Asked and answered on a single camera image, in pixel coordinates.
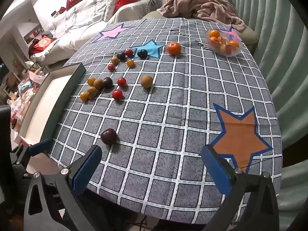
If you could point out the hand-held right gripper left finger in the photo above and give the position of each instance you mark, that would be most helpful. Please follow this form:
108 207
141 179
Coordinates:
85 170

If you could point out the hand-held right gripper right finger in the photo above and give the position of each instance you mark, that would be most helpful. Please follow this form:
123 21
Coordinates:
215 170

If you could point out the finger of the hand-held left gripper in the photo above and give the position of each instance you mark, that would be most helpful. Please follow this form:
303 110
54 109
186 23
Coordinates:
39 146

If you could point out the yellow cherry tomato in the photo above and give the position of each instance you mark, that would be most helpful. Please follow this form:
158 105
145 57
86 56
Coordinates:
84 96
130 63
115 60
91 81

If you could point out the dark green cardboard box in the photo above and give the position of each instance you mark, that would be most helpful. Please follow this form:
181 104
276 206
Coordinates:
72 81

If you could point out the small brown round fruit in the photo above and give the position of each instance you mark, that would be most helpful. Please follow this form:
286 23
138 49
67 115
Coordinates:
92 92
98 83

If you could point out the large tan round fruit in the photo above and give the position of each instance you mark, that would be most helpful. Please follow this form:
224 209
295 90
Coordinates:
146 81

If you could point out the large dark plum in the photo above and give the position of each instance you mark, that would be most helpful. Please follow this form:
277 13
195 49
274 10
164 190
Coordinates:
108 136

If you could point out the pile of colourful packets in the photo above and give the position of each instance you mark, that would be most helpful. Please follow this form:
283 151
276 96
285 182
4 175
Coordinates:
21 93

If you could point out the grey checked star tablecloth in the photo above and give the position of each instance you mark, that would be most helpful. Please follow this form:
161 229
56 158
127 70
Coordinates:
168 125

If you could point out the red cherry tomato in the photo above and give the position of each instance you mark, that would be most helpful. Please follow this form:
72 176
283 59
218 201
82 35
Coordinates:
117 94
129 52
121 81
111 67

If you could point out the small dark plum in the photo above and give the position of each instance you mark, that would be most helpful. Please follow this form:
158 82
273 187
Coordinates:
142 53
107 82
121 56

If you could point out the shiny red cushion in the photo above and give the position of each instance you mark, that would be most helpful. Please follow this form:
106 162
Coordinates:
42 44

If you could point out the clear plastic bowl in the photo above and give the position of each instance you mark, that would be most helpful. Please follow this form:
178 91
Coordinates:
238 49

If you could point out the small orange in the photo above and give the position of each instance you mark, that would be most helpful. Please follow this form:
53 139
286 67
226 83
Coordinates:
213 40
214 33
233 44

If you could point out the white duvet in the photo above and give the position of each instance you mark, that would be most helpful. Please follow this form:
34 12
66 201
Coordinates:
79 24

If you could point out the large orange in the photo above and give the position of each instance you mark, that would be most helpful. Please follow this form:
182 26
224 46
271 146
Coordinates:
173 48

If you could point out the pale green pleated curtain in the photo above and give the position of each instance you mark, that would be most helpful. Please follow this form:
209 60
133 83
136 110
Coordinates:
276 53

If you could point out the white striped pillow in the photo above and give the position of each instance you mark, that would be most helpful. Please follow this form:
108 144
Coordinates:
108 3

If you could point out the pink blanket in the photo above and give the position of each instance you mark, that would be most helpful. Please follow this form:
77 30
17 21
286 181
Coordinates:
204 4

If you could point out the grey striped cloth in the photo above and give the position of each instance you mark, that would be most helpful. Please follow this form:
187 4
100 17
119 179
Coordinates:
144 2

